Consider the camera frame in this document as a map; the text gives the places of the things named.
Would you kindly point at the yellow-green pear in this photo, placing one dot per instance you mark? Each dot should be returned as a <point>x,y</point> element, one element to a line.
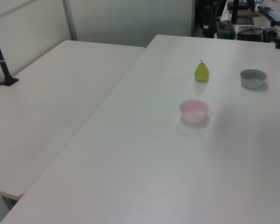
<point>201,72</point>

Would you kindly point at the grey plastic bowl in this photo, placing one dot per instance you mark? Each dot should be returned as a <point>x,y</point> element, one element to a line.
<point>253,81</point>

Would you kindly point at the pink plastic bowl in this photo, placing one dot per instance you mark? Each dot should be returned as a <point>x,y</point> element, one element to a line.
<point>193,115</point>

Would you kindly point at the black electronics box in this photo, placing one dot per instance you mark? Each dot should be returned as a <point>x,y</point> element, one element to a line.
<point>249,32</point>

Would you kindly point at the white side table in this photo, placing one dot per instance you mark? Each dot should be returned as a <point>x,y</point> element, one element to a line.
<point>44,105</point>

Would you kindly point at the black monitor stand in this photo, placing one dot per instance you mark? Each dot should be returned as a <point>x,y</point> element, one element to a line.
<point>240,20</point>

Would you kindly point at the brown flat board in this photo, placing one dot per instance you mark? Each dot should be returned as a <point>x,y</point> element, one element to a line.
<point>249,12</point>

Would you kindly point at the black camera stand pole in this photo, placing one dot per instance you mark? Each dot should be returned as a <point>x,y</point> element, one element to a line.
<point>2,65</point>

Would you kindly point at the black computer keyboard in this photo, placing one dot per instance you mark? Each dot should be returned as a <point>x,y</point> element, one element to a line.
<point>274,14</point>

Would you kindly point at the grey metal partition post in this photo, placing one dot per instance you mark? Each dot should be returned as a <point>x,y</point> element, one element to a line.
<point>70,21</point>

